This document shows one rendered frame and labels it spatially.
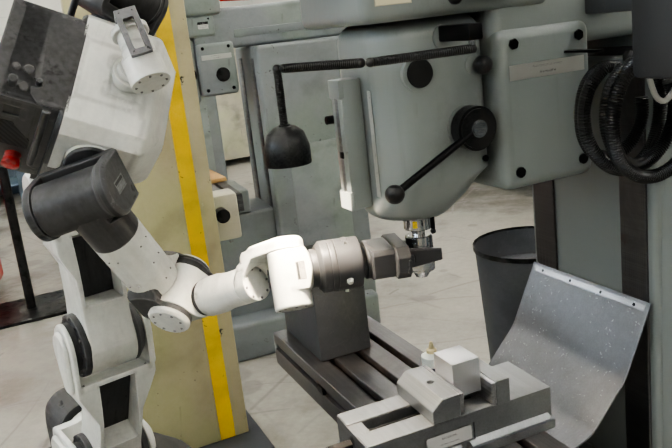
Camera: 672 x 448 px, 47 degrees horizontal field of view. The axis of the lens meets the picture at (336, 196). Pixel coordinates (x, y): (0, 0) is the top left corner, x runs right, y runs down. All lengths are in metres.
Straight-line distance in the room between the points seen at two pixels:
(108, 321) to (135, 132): 0.54
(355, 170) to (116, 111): 0.42
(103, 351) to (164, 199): 1.27
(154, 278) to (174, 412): 1.84
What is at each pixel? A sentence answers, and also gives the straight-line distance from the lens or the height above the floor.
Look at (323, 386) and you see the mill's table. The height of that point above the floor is 0.91.
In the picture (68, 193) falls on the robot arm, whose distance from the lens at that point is 1.28.
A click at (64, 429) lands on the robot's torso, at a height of 0.73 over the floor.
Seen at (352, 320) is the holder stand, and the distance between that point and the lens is 1.68.
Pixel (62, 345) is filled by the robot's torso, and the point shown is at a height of 1.04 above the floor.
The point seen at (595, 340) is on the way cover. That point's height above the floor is 1.00.
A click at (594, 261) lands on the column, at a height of 1.13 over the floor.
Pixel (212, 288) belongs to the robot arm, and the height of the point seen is 1.21.
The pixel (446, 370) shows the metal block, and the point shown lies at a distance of 1.31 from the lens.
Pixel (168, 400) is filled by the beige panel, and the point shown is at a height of 0.27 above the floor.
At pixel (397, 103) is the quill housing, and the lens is 1.17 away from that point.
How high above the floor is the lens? 1.64
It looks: 13 degrees down
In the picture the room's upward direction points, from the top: 7 degrees counter-clockwise
